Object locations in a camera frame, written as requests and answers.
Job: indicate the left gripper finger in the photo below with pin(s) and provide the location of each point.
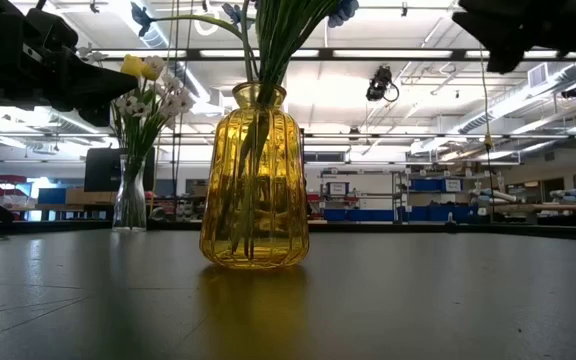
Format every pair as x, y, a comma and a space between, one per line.
93, 115
98, 85

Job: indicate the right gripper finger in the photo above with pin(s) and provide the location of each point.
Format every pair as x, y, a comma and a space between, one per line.
493, 45

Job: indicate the white artificial flower bunch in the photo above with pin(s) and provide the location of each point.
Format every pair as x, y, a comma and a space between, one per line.
158, 105

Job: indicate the blue artificial flower bunch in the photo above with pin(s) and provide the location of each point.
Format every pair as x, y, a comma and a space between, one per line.
275, 40

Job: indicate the clear glass vase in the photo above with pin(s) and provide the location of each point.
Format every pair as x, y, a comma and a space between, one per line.
129, 200

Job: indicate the yellow ribbed glass vase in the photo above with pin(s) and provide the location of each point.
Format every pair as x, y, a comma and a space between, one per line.
254, 190

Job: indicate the white ceiling air vent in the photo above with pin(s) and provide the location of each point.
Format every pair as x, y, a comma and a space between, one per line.
538, 75

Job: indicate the black monitor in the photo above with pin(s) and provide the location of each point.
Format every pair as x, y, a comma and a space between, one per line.
100, 170

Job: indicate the brown cardboard box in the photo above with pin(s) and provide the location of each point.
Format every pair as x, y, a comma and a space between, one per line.
90, 196

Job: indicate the blue plastic storage box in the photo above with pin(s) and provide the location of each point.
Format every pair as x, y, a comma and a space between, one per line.
52, 196

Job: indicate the wooden top workbench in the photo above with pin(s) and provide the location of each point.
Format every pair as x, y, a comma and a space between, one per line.
558, 207

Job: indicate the blue storage bin rack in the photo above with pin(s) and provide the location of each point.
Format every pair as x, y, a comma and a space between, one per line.
393, 215

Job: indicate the white sign board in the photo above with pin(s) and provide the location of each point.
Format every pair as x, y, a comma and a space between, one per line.
337, 188

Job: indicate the thin black frame pole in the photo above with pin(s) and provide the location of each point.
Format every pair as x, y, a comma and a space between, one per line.
175, 150

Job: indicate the black overhead frame bar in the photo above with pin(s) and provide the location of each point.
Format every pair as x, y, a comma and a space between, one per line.
393, 54
418, 135

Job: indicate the black overhead camera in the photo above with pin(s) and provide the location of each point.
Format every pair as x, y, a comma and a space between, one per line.
379, 82

